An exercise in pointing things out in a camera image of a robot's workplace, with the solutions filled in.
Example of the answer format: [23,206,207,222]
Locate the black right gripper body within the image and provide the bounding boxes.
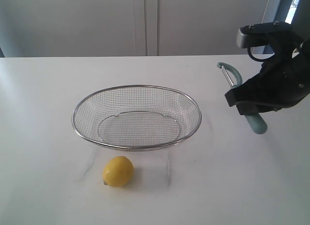
[257,31,310,108]

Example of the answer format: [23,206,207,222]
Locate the teal handled peeler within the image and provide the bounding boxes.
[217,62,268,135]

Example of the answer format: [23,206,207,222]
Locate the yellow lemon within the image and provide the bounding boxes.
[102,156,134,187]

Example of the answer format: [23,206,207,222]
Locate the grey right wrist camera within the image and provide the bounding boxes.
[236,21,293,48]

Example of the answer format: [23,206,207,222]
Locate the oval metal wire basket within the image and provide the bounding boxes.
[72,85,202,151]

